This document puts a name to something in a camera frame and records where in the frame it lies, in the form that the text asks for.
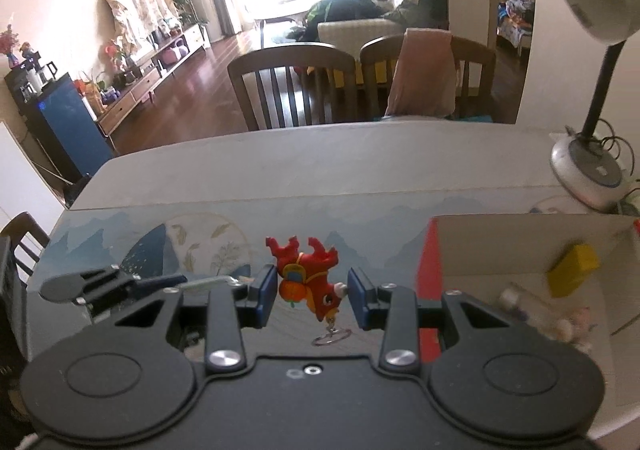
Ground blue black water dispenser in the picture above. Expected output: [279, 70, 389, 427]
[5, 70, 116, 183]

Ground red toy keychain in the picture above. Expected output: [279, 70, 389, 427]
[265, 236, 351, 346]

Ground white coffee table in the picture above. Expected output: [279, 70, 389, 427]
[247, 0, 313, 48]

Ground yellow block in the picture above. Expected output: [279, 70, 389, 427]
[546, 243, 600, 299]

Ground beige sofa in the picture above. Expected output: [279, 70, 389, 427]
[317, 0, 451, 53]

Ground pig doll figurine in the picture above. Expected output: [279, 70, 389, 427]
[552, 307, 598, 353]

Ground wooden TV cabinet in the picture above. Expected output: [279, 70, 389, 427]
[95, 22, 211, 135]

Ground red flowers in vase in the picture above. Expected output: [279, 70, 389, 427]
[0, 24, 21, 68]

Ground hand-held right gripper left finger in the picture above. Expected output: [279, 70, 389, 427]
[115, 264, 279, 373]

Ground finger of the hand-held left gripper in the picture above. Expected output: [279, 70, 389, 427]
[75, 266, 188, 318]
[182, 264, 251, 291]

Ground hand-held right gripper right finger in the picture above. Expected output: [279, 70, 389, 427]
[346, 266, 521, 373]

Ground glass jar silver lid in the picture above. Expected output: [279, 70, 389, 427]
[497, 282, 551, 325]

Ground wooden chair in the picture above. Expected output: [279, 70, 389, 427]
[227, 43, 357, 132]
[360, 32, 497, 123]
[0, 211, 51, 291]

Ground pink cloth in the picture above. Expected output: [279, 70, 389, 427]
[386, 28, 457, 118]

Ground white desk lamp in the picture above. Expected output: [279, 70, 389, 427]
[547, 0, 640, 213]

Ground red cardboard box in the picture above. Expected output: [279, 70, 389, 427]
[416, 215, 640, 366]

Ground colourful bedding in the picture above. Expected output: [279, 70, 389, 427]
[497, 0, 536, 55]

